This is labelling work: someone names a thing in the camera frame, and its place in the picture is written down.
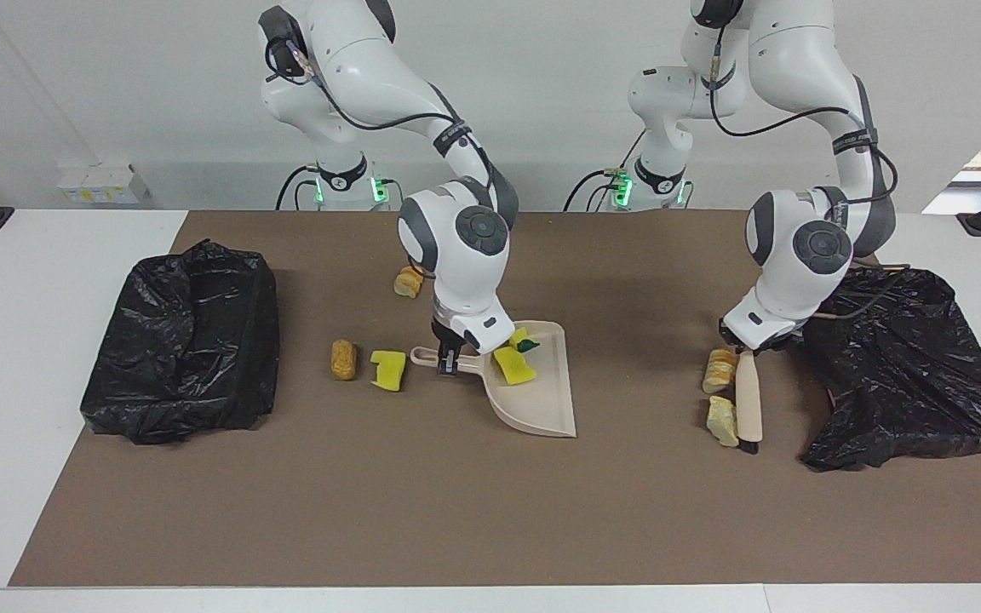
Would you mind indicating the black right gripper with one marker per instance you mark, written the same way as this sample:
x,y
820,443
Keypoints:
x,y
448,340

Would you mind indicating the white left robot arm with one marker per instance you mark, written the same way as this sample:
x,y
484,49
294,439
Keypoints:
x,y
797,281

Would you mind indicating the brown table mat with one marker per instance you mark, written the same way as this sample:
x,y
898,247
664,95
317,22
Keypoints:
x,y
371,511

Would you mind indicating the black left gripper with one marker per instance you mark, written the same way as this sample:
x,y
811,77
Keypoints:
x,y
746,346

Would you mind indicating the striped orange croissant piece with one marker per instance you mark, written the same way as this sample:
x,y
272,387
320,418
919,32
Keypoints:
x,y
719,370

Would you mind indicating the pale bread piece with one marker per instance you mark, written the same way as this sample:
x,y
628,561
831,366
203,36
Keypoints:
x,y
722,421

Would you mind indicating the black trash bag bin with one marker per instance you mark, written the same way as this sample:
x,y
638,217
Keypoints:
x,y
184,358
899,400

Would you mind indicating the notched yellow sponge piece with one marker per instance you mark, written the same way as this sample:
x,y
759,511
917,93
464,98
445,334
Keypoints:
x,y
389,370

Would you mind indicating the beige plastic dustpan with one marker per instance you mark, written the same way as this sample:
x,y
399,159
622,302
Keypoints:
x,y
542,400

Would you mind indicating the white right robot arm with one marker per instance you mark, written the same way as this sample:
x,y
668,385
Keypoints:
x,y
456,272

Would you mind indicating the white box on floor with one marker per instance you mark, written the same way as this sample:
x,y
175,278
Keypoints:
x,y
103,183

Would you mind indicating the brown bread roll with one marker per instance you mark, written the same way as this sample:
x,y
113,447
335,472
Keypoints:
x,y
343,360

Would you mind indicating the beige hand brush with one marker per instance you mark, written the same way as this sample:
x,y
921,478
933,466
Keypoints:
x,y
748,400

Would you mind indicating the small orange croissant piece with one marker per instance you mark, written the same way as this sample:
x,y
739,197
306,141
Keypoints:
x,y
409,282

